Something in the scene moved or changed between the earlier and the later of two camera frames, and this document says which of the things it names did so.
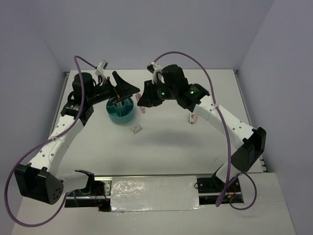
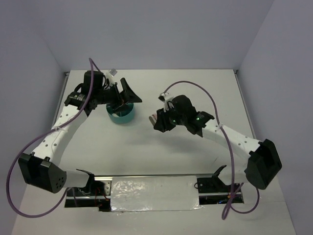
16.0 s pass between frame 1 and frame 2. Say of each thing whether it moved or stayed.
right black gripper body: moved
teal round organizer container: stayed
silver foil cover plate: stayed
